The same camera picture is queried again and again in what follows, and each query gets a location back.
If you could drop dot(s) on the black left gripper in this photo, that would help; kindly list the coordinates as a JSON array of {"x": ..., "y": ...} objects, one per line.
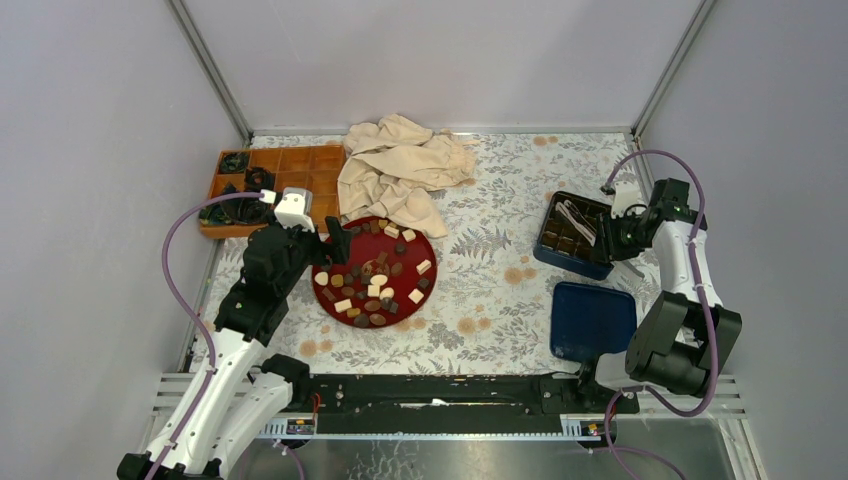
[{"x": 341, "y": 240}]

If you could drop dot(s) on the red round tray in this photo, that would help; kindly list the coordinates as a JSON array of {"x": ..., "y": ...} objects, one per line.
[{"x": 345, "y": 293}]

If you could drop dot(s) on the dark rolled tie patterned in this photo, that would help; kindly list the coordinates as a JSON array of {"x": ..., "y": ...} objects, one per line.
[{"x": 245, "y": 210}]

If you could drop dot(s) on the wooden compartment tray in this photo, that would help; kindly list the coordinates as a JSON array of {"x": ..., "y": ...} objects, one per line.
[{"x": 314, "y": 168}]

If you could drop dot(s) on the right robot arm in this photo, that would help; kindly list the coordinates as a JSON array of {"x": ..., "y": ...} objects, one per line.
[{"x": 685, "y": 338}]

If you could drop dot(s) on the navy chocolate box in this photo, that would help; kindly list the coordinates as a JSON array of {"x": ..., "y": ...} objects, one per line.
[{"x": 560, "y": 244}]

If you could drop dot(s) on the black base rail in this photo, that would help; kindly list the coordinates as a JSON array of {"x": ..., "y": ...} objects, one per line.
[{"x": 443, "y": 407}]

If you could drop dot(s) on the navy box lid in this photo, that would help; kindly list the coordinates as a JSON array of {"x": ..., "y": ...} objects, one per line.
[{"x": 589, "y": 320}]

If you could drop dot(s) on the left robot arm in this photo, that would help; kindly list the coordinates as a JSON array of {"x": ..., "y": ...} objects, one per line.
[{"x": 236, "y": 395}]

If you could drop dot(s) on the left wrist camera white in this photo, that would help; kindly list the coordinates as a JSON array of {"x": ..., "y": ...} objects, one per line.
[{"x": 291, "y": 207}]

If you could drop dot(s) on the floral tablecloth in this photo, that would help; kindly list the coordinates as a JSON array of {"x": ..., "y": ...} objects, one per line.
[{"x": 489, "y": 311}]

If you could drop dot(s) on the beige crumpled cloth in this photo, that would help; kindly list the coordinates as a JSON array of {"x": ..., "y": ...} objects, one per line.
[{"x": 392, "y": 168}]

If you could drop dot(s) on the white block chocolate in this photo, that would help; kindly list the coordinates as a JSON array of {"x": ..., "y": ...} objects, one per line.
[{"x": 416, "y": 296}]

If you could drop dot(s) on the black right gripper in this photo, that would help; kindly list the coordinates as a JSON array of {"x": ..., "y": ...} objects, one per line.
[{"x": 606, "y": 247}]

